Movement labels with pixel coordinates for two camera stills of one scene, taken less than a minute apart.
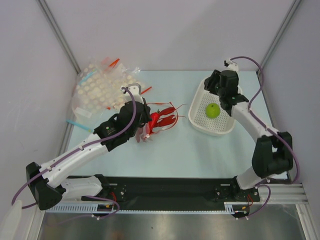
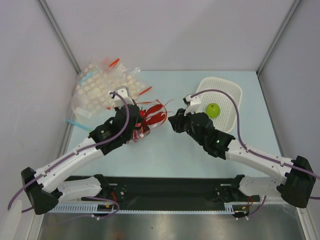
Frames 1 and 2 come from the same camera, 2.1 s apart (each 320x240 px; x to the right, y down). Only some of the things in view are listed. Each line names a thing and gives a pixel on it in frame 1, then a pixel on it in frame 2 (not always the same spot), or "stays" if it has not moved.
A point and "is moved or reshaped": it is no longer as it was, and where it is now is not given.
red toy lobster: [162, 121] → [153, 118]
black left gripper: [146, 112] stays
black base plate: [172, 193] stays
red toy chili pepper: [154, 117] is moved or reshaped
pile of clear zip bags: [99, 87] stays
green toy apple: [212, 110] stays
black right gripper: [213, 81] → [182, 123]
